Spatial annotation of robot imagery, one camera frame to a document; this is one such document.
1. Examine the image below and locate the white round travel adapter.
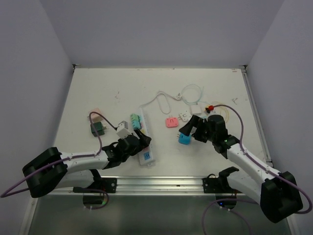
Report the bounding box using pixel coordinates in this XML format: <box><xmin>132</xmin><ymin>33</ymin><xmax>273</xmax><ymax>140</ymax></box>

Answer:
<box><xmin>178</xmin><ymin>110</ymin><xmax>192</xmax><ymax>122</ymax></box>

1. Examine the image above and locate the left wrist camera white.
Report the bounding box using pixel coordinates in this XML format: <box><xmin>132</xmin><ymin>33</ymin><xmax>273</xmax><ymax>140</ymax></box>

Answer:
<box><xmin>116</xmin><ymin>121</ymin><xmax>131</xmax><ymax>139</ymax></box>

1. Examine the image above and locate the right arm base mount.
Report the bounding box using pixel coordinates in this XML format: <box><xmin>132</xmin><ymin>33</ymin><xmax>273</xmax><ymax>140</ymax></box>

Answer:
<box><xmin>202</xmin><ymin>174</ymin><xmax>234</xmax><ymax>194</ymax></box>

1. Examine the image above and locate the beige cube socket adapter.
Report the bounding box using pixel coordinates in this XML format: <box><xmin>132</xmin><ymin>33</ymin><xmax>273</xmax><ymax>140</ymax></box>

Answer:
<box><xmin>87</xmin><ymin>108</ymin><xmax>103</xmax><ymax>122</ymax></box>

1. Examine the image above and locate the dark green charger plug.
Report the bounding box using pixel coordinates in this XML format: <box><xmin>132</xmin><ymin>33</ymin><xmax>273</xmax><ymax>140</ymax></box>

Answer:
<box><xmin>90</xmin><ymin>122</ymin><xmax>106</xmax><ymax>137</ymax></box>

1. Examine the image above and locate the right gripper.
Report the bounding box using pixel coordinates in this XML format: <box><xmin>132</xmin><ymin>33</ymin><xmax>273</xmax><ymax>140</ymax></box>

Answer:
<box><xmin>179</xmin><ymin>115</ymin><xmax>216</xmax><ymax>143</ymax></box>

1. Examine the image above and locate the light green thin cable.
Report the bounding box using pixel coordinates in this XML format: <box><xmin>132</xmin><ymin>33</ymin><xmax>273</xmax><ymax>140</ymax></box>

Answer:
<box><xmin>181</xmin><ymin>84</ymin><xmax>205</xmax><ymax>106</ymax></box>

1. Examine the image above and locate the pink cube socket adapter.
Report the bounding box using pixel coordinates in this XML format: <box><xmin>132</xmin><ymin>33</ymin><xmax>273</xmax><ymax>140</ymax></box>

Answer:
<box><xmin>165</xmin><ymin>117</ymin><xmax>179</xmax><ymax>128</ymax></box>

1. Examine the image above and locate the blue charger plug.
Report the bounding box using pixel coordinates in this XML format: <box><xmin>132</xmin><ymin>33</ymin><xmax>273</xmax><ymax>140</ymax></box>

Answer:
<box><xmin>177</xmin><ymin>133</ymin><xmax>191</xmax><ymax>145</ymax></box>

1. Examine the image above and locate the aluminium rail frame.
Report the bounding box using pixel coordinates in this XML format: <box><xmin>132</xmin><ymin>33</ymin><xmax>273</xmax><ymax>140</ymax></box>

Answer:
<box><xmin>18</xmin><ymin>156</ymin><xmax>301</xmax><ymax>235</ymax></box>

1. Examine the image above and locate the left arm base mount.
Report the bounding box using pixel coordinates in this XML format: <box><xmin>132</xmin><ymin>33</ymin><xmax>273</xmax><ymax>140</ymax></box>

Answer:
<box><xmin>73</xmin><ymin>178</ymin><xmax>117</xmax><ymax>193</ymax></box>

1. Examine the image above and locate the white power strip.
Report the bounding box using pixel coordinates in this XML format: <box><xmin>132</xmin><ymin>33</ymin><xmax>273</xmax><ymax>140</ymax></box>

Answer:
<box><xmin>138</xmin><ymin>105</ymin><xmax>157</xmax><ymax>167</ymax></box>

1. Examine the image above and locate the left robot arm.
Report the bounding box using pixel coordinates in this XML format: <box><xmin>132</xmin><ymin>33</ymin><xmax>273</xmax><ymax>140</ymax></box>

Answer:
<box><xmin>22</xmin><ymin>129</ymin><xmax>152</xmax><ymax>198</ymax></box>

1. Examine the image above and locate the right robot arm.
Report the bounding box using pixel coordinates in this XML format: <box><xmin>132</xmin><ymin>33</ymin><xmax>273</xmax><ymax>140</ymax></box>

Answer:
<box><xmin>179</xmin><ymin>115</ymin><xmax>303</xmax><ymax>223</ymax></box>

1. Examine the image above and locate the teal charger plug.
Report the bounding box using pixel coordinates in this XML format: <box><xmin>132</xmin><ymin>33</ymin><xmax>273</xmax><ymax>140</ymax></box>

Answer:
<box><xmin>132</xmin><ymin>120</ymin><xmax>142</xmax><ymax>130</ymax></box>

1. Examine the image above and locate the white rectangular charger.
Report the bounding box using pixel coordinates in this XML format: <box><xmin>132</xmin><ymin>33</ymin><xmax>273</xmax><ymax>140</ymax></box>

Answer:
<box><xmin>190</xmin><ymin>104</ymin><xmax>202</xmax><ymax>115</ymax></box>

